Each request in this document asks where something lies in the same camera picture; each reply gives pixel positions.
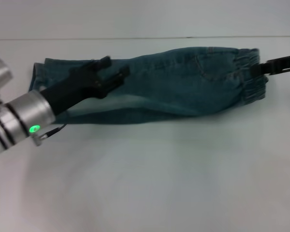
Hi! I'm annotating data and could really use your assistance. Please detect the blue denim shorts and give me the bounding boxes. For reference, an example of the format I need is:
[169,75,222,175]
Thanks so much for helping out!
[30,47,269,126]

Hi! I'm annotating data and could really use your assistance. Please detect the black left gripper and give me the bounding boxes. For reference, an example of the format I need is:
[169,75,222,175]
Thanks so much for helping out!
[40,56,131,116]

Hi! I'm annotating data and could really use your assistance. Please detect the left gripper cable with connector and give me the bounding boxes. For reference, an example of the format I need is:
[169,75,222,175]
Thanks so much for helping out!
[32,123,68,146]

